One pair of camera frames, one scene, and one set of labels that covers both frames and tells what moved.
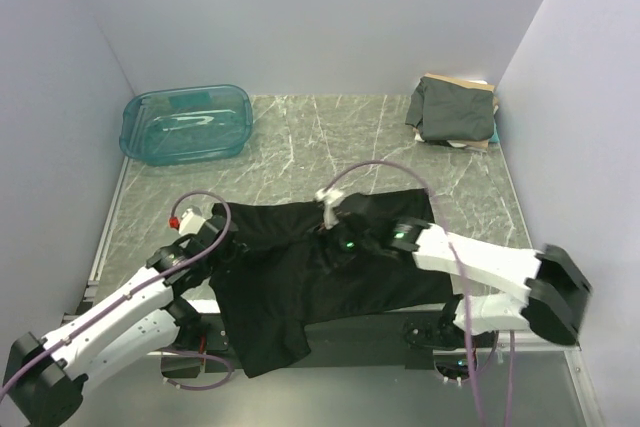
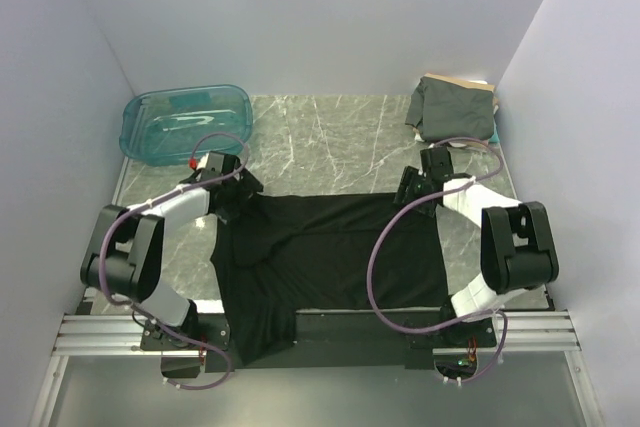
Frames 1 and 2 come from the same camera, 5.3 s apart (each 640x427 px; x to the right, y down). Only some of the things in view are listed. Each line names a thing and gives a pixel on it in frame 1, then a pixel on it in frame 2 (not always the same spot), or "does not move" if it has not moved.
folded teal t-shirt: [494, 138] does not move
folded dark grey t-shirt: [446, 111] does not move
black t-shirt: [285, 262] does not move
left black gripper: [232, 246] → [247, 187]
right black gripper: [327, 241] → [409, 178]
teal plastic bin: [185, 124] does not move
